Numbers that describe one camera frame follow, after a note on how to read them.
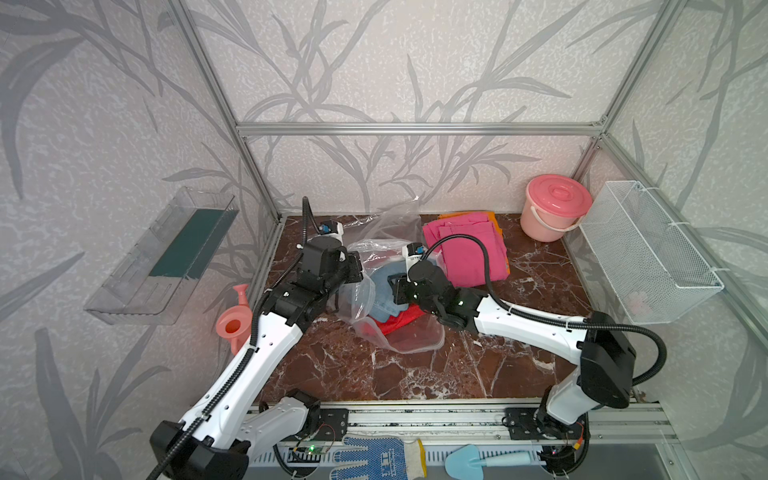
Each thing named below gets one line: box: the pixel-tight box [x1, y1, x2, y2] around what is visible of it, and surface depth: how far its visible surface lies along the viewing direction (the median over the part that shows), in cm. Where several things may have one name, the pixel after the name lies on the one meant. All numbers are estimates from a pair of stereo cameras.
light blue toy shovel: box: [445, 444, 532, 480], surface depth 70 cm
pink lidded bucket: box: [520, 174, 593, 243], surface depth 104 cm
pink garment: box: [422, 212, 510, 287], surface depth 104 cm
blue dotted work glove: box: [329, 435, 427, 480], surface depth 71 cm
